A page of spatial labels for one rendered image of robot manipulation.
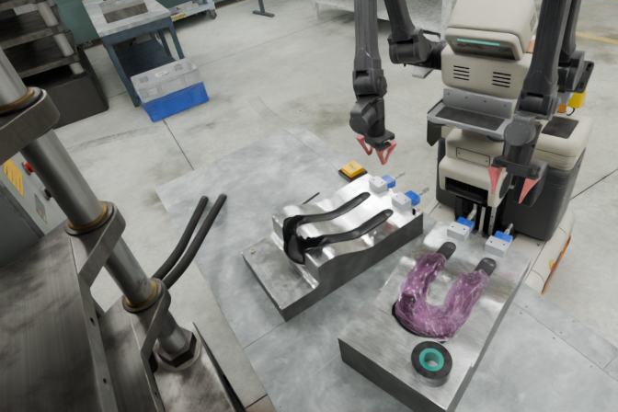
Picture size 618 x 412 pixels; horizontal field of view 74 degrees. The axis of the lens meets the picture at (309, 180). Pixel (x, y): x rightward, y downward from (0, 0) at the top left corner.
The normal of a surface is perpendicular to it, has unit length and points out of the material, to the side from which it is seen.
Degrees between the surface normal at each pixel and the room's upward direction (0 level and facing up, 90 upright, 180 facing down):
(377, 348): 0
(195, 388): 0
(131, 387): 0
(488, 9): 42
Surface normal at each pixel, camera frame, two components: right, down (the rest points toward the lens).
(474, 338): -0.29, -0.64
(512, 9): -0.56, -0.20
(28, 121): 0.96, 0.03
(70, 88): 0.48, 0.48
